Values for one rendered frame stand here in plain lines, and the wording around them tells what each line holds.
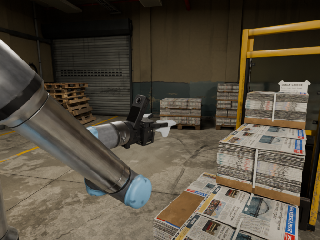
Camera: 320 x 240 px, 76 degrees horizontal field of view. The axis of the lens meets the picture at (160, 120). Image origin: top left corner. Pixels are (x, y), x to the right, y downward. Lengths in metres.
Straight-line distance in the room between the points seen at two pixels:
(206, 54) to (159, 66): 1.70
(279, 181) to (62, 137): 0.96
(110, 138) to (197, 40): 7.16
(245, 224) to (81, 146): 0.74
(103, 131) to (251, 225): 0.67
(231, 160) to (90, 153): 0.84
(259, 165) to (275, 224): 0.26
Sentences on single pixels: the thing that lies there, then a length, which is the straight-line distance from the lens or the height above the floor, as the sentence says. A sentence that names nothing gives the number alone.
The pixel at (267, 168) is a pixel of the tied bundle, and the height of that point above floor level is 0.98.
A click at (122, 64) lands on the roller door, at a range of 8.10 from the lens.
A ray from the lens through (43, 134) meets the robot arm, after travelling 0.36.
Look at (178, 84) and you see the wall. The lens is 7.57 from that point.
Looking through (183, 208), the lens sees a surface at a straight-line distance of 1.39.
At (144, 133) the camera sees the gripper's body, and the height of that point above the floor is 1.21.
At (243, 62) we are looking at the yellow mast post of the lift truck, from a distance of 2.20.
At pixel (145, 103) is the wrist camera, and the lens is 0.66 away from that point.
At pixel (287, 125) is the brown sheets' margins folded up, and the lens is 1.63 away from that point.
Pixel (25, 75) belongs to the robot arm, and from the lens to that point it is 0.34.
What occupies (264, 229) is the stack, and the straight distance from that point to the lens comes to 0.96.
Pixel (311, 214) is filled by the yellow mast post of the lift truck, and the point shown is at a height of 0.19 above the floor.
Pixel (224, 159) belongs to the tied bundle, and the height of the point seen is 0.98.
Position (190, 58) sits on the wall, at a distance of 7.56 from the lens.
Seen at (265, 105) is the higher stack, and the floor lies 1.21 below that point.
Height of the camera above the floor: 1.38
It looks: 11 degrees down
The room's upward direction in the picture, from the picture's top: straight up
